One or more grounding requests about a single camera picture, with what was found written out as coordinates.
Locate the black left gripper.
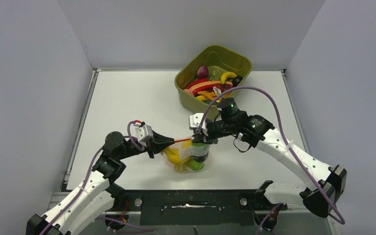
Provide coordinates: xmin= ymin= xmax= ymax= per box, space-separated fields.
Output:
xmin=117 ymin=130 xmax=174 ymax=160

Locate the clear zip top bag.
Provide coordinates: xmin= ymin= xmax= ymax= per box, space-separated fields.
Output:
xmin=161 ymin=138 xmax=211 ymax=173

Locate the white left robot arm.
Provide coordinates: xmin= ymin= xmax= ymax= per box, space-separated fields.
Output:
xmin=25 ymin=131 xmax=176 ymax=235

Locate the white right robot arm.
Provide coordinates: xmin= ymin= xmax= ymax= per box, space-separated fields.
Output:
xmin=189 ymin=98 xmax=347 ymax=218

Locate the orange ginger root toy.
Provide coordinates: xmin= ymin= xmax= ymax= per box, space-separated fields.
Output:
xmin=196 ymin=91 xmax=217 ymax=101

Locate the pink round fruit toy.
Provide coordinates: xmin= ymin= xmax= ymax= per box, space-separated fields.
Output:
xmin=184 ymin=89 xmax=195 ymax=97

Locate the white garlic toy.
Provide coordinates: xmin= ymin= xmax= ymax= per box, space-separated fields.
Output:
xmin=212 ymin=86 xmax=223 ymax=100

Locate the red chili pepper toy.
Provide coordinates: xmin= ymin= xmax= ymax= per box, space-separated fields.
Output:
xmin=186 ymin=78 xmax=208 ymax=89

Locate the purple onion toy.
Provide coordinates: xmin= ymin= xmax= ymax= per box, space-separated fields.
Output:
xmin=196 ymin=66 xmax=209 ymax=79

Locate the dark round fruit toy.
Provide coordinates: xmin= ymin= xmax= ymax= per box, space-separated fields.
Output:
xmin=231 ymin=75 xmax=243 ymax=87

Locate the small yellow banana toy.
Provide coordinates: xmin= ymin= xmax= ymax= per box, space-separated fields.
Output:
xmin=220 ymin=71 xmax=237 ymax=84

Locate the olive green plastic tub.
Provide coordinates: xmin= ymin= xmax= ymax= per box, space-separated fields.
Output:
xmin=174 ymin=45 xmax=253 ymax=113

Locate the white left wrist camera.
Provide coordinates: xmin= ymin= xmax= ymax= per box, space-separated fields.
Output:
xmin=134 ymin=121 xmax=154 ymax=144

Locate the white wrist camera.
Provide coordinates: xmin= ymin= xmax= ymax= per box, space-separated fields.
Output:
xmin=188 ymin=113 xmax=204 ymax=130
xmin=134 ymin=121 xmax=154 ymax=144

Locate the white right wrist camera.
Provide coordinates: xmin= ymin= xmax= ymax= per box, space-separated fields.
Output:
xmin=188 ymin=113 xmax=204 ymax=130

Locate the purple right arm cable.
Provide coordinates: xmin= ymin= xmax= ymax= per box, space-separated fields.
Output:
xmin=196 ymin=86 xmax=346 ymax=225

